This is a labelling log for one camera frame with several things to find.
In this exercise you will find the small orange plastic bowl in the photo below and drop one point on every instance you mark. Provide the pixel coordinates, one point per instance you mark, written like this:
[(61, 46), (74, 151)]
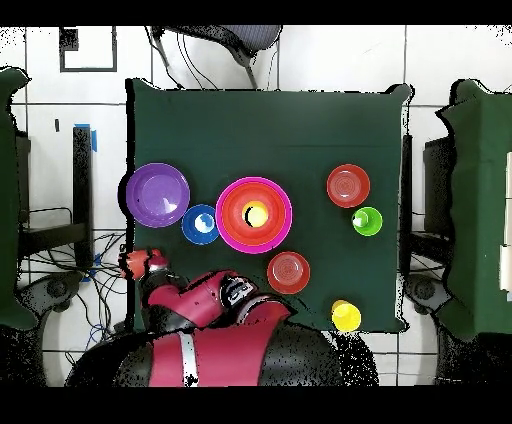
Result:
[(288, 272), (348, 186)]

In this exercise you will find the black metal post frame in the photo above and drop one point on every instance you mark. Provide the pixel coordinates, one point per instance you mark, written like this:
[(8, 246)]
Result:
[(82, 180)]

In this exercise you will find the grey office chair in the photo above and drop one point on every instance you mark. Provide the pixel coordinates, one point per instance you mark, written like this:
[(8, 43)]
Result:
[(248, 38)]

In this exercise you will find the large pink plastic bowl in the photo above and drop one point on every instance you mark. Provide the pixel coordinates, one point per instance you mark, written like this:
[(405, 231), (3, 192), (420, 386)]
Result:
[(219, 216)]

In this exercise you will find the blue plastic bowl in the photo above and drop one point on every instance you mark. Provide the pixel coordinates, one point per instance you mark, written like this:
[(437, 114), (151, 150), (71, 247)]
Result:
[(196, 238)]

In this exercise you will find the large orange plastic bowl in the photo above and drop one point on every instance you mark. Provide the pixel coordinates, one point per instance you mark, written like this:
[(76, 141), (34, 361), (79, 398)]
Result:
[(232, 224)]

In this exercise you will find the yellow plastic cup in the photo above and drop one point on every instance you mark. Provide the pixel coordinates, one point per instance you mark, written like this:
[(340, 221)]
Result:
[(346, 318), (258, 216)]

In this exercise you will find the dark green table cloth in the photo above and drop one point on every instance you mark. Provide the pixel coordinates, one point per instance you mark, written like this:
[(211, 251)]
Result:
[(260, 128)]

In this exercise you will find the dark green side cloth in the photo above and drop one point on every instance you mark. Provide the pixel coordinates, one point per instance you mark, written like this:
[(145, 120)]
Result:
[(8, 200), (480, 200)]

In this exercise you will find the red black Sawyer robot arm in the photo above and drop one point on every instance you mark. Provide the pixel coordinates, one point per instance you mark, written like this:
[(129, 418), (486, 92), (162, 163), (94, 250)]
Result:
[(224, 348)]

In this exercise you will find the green plastic cup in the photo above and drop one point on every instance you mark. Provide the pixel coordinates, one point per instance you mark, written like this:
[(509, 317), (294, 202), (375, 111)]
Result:
[(370, 224)]

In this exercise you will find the purple plastic bowl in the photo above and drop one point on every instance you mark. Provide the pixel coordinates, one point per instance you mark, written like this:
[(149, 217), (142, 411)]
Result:
[(158, 196)]

